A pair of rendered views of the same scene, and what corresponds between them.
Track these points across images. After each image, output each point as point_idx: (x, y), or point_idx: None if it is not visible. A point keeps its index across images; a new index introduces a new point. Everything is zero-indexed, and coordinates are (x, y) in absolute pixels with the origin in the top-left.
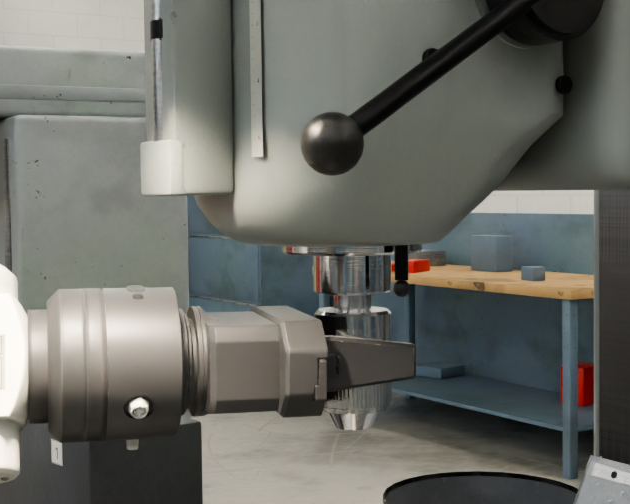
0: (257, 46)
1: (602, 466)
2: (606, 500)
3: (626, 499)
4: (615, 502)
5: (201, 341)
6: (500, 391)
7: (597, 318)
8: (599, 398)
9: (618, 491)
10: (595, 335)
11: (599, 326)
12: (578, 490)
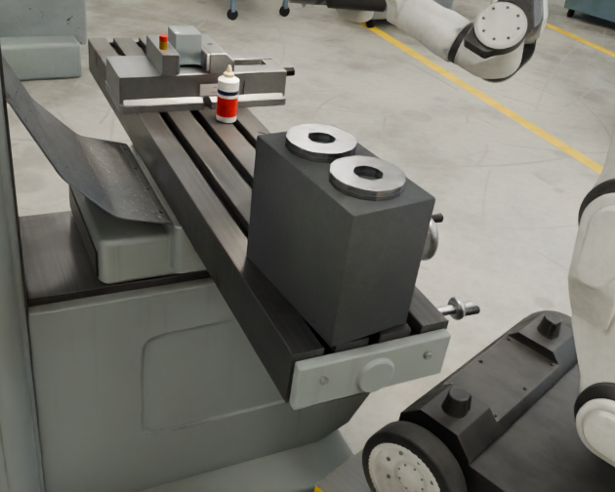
0: None
1: (9, 98)
2: (18, 109)
3: (14, 101)
4: (17, 106)
5: None
6: None
7: None
8: (1, 58)
9: (13, 101)
10: None
11: None
12: (20, 117)
